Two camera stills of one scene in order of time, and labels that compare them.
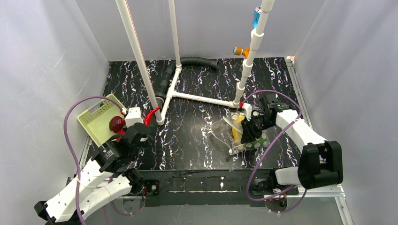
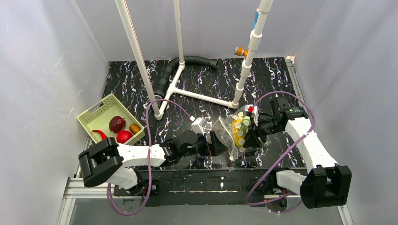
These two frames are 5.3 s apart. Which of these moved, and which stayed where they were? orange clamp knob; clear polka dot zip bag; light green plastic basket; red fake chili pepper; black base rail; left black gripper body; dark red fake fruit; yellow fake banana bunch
Moved: clear polka dot zip bag; red fake chili pepper; left black gripper body
Stayed: light green plastic basket; orange clamp knob; black base rail; dark red fake fruit; yellow fake banana bunch
